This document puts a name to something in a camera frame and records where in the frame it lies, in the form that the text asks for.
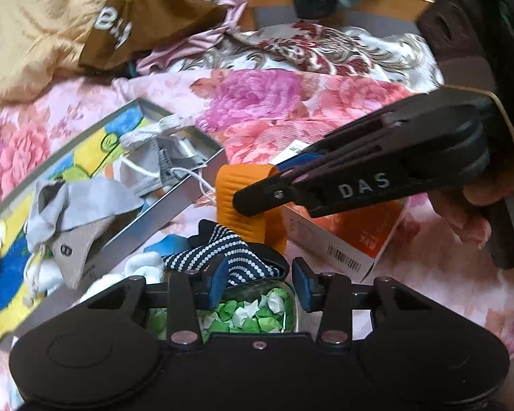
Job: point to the beige drawstring pouch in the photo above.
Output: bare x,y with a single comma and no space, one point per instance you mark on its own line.
73,248

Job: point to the brown colourful striped garment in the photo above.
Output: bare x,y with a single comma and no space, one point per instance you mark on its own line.
124,29

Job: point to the white blue tissue pack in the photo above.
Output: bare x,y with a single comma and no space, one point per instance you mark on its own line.
169,245

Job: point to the white knitted sock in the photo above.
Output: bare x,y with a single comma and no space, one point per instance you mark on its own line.
149,265

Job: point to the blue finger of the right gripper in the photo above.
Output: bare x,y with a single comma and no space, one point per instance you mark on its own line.
297,160
300,176

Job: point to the pink floral bed cover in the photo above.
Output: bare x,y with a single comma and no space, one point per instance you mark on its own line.
256,114

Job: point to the maroon gold patterned blanket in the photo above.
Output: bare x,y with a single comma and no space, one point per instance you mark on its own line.
309,47

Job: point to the orange ribbed band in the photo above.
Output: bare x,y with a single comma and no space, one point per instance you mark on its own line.
242,209

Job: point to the grey cloth face mask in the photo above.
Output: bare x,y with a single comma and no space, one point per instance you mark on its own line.
157,156

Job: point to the yellow dotted quilt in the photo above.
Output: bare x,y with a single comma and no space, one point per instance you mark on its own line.
40,40

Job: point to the orange white carton box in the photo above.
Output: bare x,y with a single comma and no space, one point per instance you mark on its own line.
351,242

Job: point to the right human hand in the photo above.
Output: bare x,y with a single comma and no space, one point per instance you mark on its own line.
462,207

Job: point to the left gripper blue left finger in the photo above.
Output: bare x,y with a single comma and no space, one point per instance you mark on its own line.
215,281

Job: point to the grey sock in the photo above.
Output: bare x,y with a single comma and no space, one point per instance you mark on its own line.
59,206

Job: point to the navy white dotted sock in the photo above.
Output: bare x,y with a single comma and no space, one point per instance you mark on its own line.
248,262

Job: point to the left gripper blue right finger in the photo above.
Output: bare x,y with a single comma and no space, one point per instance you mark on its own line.
306,285

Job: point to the lilac cloth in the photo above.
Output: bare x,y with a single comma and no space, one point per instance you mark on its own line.
161,57

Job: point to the grey tray with cartoon cloth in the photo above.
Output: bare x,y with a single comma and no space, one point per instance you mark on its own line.
32,288

